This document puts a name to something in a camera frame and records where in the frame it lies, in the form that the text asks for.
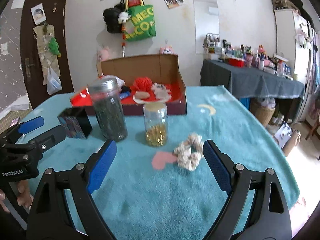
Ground black scrunchie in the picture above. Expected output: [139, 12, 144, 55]
[121, 86, 131, 93]

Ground red crochet hat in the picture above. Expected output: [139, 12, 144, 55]
[131, 77, 153, 92]

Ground small white plush doll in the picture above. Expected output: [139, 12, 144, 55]
[151, 83, 171, 102]

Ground blue cloth pad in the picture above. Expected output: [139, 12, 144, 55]
[119, 92, 131, 100]

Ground pink beige powder puff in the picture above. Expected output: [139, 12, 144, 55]
[135, 91, 150, 100]

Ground person's left hand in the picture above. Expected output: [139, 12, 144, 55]
[0, 180, 34, 213]

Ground black beauty cream box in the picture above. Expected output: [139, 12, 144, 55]
[57, 107, 92, 139]

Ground plastic bag on door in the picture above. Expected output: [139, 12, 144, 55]
[47, 67, 62, 95]

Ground dark brown door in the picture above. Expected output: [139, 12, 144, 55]
[20, 0, 74, 108]

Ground tall dark tea jar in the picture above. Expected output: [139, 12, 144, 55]
[88, 77, 127, 142]

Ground green plush on door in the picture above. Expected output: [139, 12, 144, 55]
[48, 37, 61, 57]

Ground teal table towel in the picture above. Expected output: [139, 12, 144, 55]
[18, 84, 301, 240]

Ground wooden chair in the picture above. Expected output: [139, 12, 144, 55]
[305, 115, 319, 140]

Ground beige crochet scrunchie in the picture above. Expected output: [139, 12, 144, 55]
[173, 133, 204, 171]

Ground small glass jar gold contents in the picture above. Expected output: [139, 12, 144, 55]
[143, 102, 168, 147]

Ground pink heart patch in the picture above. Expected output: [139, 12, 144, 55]
[151, 151, 177, 170]

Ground red cardboard box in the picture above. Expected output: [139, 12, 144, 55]
[69, 54, 188, 116]

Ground broom stick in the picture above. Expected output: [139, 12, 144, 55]
[121, 42, 126, 58]

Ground grey cloth side table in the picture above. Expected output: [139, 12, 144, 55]
[200, 59, 304, 99]

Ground green tote bag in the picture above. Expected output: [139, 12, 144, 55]
[122, 0, 156, 42]

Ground red basin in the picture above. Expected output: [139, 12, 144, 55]
[228, 57, 245, 68]

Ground white wardrobe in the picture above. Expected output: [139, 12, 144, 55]
[274, 9, 319, 122]

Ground black backpack on wall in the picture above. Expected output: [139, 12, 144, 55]
[103, 0, 125, 34]

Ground white plush keychain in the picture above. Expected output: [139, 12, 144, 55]
[118, 11, 131, 24]

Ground pink cat plush on wall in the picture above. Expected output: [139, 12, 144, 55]
[159, 46, 174, 55]

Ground wall mirror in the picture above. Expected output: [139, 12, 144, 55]
[193, 0, 220, 54]

